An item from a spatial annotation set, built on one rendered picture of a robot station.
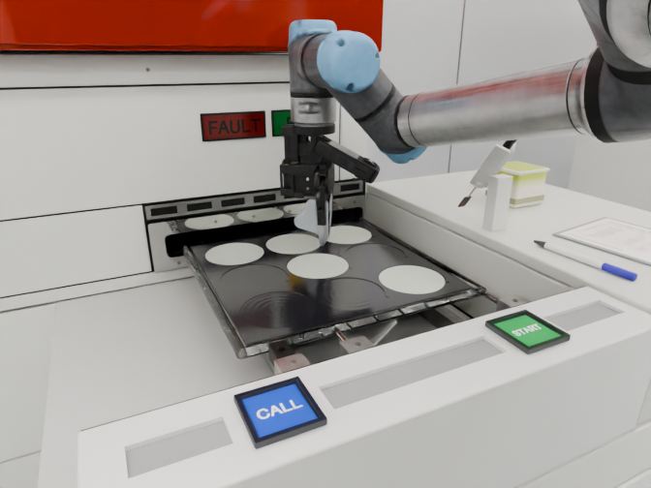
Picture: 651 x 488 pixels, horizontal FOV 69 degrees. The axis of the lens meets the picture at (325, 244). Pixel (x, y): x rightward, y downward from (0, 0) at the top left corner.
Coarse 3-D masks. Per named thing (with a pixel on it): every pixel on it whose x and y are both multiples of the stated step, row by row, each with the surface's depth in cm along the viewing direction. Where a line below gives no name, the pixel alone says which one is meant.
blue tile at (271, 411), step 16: (256, 400) 37; (272, 400) 37; (288, 400) 37; (304, 400) 37; (256, 416) 35; (272, 416) 35; (288, 416) 35; (304, 416) 35; (256, 432) 34; (272, 432) 34
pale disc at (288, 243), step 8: (272, 240) 87; (280, 240) 87; (288, 240) 87; (296, 240) 87; (304, 240) 87; (312, 240) 87; (272, 248) 84; (280, 248) 84; (288, 248) 84; (296, 248) 84; (304, 248) 84; (312, 248) 84
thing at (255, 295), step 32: (352, 224) 96; (288, 256) 80; (352, 256) 81; (384, 256) 81; (416, 256) 80; (224, 288) 69; (256, 288) 70; (288, 288) 69; (320, 288) 70; (352, 288) 70; (384, 288) 69; (448, 288) 69; (256, 320) 61; (288, 320) 61; (320, 320) 61
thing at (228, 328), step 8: (184, 248) 83; (184, 256) 81; (192, 256) 80; (192, 264) 77; (200, 272) 74; (200, 280) 71; (208, 288) 69; (208, 296) 67; (216, 296) 67; (216, 304) 64; (216, 312) 63; (224, 312) 62; (224, 320) 60; (224, 328) 59; (232, 328) 59; (232, 336) 57; (232, 344) 56; (240, 344) 55; (240, 352) 54
